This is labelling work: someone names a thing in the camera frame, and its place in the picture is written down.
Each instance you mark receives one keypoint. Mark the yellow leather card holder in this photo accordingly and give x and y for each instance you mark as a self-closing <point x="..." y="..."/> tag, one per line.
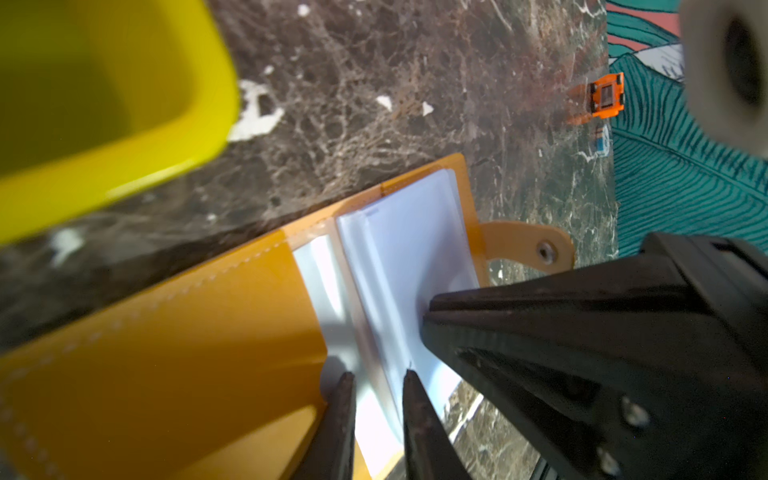
<point x="225" y="371"/>

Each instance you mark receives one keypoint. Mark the yellow plastic card tray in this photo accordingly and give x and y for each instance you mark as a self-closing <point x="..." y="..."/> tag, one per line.
<point x="103" y="99"/>

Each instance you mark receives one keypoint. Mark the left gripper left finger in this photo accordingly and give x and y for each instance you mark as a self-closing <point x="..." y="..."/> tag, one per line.
<point x="330" y="454"/>

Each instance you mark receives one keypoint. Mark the orange small clip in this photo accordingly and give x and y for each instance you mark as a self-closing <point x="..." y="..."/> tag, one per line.
<point x="606" y="96"/>

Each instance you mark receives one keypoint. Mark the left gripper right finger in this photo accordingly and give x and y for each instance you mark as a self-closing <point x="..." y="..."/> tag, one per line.
<point x="429" y="453"/>

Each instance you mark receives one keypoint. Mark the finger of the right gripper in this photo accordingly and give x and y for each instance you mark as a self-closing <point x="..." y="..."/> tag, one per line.
<point x="651" y="366"/>

